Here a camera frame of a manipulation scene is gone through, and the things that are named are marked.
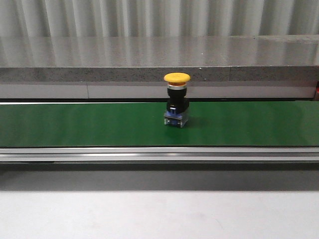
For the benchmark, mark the green conveyor belt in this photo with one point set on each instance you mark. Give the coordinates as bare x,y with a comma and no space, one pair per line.
284,123

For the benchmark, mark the grey speckled stone counter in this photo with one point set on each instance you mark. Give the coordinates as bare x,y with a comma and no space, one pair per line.
226,67

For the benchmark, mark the red object at right edge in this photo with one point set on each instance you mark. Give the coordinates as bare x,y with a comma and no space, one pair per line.
316,97

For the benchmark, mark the white pleated curtain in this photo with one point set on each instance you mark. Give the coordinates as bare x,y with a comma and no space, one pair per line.
52,18

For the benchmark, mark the aluminium conveyor side rail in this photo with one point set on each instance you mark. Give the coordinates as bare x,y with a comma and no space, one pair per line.
161,154

